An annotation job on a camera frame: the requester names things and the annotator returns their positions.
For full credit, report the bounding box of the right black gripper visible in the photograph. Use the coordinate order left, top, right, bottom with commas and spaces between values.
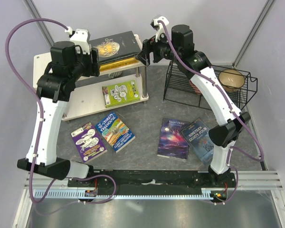
135, 28, 181, 67

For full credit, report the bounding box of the yellow hardcover book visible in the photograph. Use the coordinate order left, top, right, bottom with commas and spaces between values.
100, 57, 139, 69

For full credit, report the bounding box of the black moon and sixpence book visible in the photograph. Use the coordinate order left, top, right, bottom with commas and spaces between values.
88, 31, 141, 65

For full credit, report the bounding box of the green cartoon book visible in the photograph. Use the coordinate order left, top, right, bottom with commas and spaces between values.
102, 80, 140, 108

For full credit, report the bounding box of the purple robinson crusoe book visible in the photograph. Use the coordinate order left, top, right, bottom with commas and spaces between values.
157, 118, 190, 160

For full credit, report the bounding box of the blue grey bottom book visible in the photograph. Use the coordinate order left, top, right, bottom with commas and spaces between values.
180, 118, 214, 165

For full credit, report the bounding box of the blue paperback book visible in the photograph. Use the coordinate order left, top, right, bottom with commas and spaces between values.
100, 62, 140, 73

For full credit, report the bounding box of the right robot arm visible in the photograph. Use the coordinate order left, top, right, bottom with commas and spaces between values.
136, 20, 250, 187

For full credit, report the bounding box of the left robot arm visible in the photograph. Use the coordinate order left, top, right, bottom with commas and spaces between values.
17, 41, 100, 187

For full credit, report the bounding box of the white coiled object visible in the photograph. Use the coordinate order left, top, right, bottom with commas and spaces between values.
108, 71, 122, 79

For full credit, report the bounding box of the white two-tier shelf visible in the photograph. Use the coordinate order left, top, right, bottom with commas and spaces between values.
32, 34, 150, 122

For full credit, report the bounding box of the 91-storey treehouse book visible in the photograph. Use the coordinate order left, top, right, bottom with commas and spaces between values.
95, 112, 135, 153

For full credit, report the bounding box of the purple paperback book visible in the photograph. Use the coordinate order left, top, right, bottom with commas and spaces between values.
70, 122, 107, 163

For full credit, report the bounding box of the beige brown bowl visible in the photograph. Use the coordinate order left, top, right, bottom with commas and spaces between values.
218, 69, 245, 92

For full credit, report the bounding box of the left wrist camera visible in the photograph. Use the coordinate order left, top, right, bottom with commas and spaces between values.
65, 27, 91, 55

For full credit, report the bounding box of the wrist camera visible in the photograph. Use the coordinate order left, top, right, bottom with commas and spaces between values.
65, 27, 91, 55
151, 15, 169, 42

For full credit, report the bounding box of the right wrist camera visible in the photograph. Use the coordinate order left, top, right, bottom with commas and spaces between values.
151, 15, 169, 42

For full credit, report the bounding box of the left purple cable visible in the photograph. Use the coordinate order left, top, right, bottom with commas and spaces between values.
5, 19, 117, 216

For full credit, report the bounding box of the purple cable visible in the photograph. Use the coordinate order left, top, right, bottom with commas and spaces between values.
158, 19, 265, 206
5, 19, 117, 216

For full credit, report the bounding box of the black wire dish rack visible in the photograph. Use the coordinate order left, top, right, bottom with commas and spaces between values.
163, 62, 258, 110

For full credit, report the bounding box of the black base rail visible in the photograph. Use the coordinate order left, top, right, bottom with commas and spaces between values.
67, 169, 238, 196

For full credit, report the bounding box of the slotted cable duct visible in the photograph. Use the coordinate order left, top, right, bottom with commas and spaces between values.
46, 185, 226, 200

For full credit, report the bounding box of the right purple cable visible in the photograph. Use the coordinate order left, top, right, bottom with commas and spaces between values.
158, 19, 265, 206

